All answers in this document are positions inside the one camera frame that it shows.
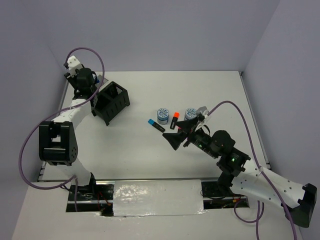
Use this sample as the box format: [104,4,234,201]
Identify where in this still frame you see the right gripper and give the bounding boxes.
[162,116,219,159]

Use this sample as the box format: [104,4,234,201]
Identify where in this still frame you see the orange highlighter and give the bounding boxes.
[170,112,180,130]

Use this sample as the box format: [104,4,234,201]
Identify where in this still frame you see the blue highlighter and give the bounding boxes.
[148,119,166,133]

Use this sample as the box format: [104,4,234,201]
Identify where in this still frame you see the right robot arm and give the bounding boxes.
[163,119,317,228]

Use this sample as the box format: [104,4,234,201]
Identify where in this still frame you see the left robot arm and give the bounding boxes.
[39,67,98,200]

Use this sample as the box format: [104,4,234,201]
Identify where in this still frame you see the white slotted organizer box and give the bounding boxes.
[95,74,110,89]

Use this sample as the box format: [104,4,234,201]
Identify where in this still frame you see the blue slime jar left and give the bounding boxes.
[156,108,170,125]

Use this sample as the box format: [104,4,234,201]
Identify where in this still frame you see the black slotted organizer box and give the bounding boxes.
[92,81,130,126]

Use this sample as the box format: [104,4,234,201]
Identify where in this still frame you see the silver tape panel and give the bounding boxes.
[112,179,205,217]

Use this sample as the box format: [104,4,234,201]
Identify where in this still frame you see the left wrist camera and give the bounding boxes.
[63,55,84,77]

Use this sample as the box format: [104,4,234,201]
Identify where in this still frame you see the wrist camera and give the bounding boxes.
[63,55,84,77]
[196,106,209,122]

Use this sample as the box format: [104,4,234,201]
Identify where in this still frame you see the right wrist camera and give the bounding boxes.
[196,106,209,122]

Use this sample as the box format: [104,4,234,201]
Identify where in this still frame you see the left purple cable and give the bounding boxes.
[18,47,105,213]

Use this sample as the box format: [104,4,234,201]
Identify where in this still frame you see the purple cable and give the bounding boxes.
[206,100,298,240]
[18,47,105,213]

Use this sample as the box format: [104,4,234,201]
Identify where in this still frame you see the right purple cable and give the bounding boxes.
[206,100,298,240]

